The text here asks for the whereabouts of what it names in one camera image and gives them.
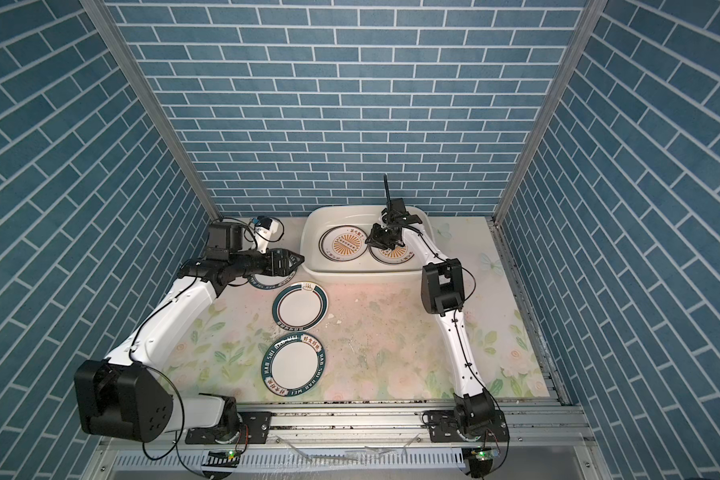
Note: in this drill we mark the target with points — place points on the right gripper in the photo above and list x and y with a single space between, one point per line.
374 238

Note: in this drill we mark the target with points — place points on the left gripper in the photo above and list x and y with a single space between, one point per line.
282 253

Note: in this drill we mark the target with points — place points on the orange sunburst plate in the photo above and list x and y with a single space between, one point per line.
397 256
343 243

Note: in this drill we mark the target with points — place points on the small green rim plate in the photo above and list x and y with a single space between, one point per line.
265 282

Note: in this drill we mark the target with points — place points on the green red rim plate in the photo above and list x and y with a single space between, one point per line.
300 307

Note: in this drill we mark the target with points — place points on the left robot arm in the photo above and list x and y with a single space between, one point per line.
127 395

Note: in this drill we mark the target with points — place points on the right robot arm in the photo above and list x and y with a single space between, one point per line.
477 413

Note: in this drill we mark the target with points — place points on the white plastic bin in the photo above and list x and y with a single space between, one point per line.
364 267

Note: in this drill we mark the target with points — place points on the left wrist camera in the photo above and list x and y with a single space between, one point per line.
264 230

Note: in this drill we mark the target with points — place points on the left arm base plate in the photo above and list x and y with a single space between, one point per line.
242 428

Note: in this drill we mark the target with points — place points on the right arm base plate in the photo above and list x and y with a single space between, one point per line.
449 426

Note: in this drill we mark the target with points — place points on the white slotted cable duct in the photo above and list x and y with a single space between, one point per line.
291 460

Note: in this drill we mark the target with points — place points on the aluminium rail frame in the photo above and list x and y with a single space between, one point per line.
548 441

